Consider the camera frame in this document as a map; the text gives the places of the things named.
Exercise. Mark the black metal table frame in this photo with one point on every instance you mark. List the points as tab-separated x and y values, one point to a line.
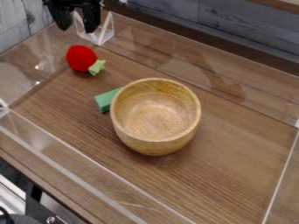
26	200

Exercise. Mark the clear acrylic tray walls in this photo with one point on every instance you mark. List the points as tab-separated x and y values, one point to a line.
236	174

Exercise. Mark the clear acrylic corner bracket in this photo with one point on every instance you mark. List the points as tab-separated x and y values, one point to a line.
102	34

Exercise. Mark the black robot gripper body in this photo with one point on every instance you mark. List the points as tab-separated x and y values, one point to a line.
74	3

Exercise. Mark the green rectangular block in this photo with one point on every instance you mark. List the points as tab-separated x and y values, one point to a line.
105	99

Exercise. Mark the red plush tomato toy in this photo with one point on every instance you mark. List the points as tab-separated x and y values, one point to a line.
84	60

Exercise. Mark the round wooden bowl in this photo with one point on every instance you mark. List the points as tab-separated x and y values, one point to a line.
157	114

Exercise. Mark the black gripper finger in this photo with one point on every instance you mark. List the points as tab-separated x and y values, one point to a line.
92	16
61	14

